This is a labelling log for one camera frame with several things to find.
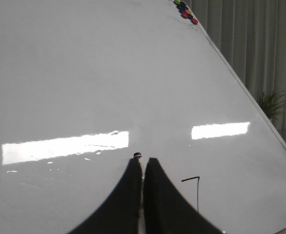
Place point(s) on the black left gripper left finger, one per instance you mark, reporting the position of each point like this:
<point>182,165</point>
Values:
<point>119,213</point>

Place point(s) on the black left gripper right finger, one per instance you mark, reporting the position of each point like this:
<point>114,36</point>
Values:
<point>165,209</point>

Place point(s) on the silver pen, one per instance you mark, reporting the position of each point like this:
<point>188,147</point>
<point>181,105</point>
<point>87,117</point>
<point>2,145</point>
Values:
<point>141,221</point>

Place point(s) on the large white whiteboard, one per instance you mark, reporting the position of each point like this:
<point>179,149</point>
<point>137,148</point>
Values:
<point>84,84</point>

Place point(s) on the green potted plant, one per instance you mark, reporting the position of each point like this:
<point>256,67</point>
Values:
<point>272,104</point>

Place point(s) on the red round magnet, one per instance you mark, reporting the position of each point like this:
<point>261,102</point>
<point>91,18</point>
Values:
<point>194,21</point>

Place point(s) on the grey vertical curtain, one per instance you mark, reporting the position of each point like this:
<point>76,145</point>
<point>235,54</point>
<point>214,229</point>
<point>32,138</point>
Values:
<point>251,35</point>

